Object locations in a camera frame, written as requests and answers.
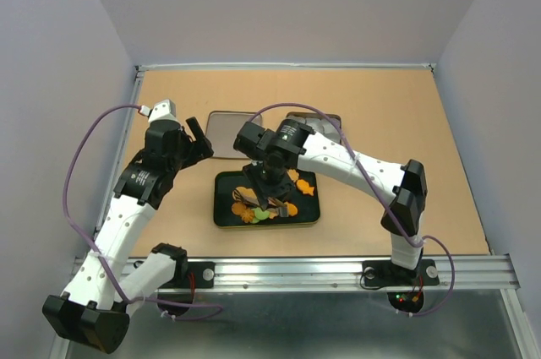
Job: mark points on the green sandwich cookie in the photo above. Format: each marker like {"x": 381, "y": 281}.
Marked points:
{"x": 261, "y": 214}

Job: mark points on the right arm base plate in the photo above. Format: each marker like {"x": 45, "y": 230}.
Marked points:
{"x": 381, "y": 273}

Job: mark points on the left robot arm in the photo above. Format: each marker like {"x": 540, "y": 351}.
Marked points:
{"x": 96, "y": 306}

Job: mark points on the lower swirl cookie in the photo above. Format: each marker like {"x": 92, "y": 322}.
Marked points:
{"x": 247, "y": 216}

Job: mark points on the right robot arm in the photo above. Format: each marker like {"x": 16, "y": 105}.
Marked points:
{"x": 401, "y": 189}

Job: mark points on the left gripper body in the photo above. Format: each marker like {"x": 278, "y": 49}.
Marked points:
{"x": 187, "y": 156}

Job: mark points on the dotted round biscuit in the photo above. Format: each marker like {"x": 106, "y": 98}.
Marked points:
{"x": 244, "y": 195}

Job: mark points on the aluminium rail frame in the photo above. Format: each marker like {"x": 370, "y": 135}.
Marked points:
{"x": 297, "y": 291}

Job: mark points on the lower chocolate chip cookie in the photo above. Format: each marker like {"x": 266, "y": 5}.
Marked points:
{"x": 238, "y": 208}

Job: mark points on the grey tin lid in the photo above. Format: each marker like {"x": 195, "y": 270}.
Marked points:
{"x": 221, "y": 130}

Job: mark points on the black serving tray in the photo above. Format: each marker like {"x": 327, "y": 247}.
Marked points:
{"x": 225, "y": 182}

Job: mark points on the fish shaped cookie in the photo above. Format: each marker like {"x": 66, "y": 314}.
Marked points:
{"x": 305, "y": 188}

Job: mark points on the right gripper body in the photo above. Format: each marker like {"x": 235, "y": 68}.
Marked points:
{"x": 268, "y": 181}

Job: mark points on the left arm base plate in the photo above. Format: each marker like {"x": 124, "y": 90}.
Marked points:
{"x": 195, "y": 274}

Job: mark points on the gold cookie tin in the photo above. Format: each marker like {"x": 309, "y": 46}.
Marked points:
{"x": 319, "y": 123}

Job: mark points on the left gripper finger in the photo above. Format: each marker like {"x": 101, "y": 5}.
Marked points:
{"x": 196, "y": 130}
{"x": 202, "y": 149}

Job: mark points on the flower shaped cookie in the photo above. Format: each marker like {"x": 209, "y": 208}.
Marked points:
{"x": 293, "y": 174}

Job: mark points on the metal tongs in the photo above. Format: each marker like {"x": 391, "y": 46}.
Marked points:
{"x": 275, "y": 207}

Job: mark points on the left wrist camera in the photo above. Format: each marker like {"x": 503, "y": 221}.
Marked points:
{"x": 163, "y": 110}

